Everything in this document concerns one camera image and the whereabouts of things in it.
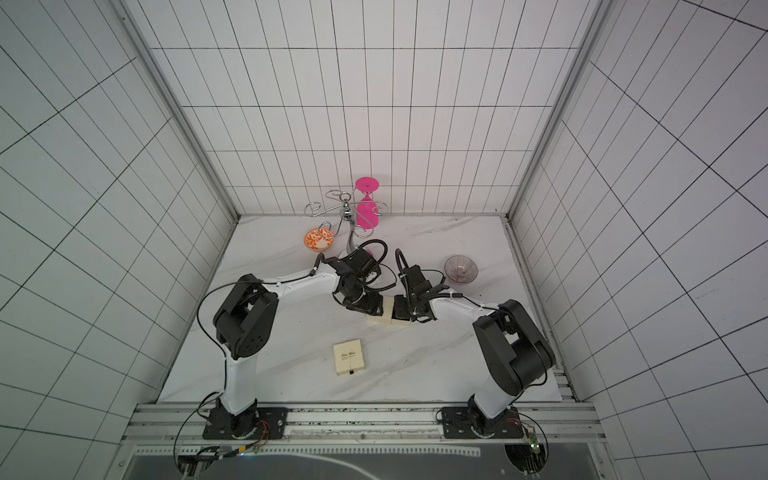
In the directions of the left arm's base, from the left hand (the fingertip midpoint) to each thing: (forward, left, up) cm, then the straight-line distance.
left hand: (368, 314), depth 90 cm
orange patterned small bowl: (+31, +20, -1) cm, 37 cm away
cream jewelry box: (-1, -6, +2) cm, 6 cm away
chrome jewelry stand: (+20, +8, +28) cm, 35 cm away
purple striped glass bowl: (+17, -31, 0) cm, 36 cm away
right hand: (+5, -10, -1) cm, 12 cm away
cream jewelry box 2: (-13, +5, +1) cm, 14 cm away
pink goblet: (+27, +1, +19) cm, 33 cm away
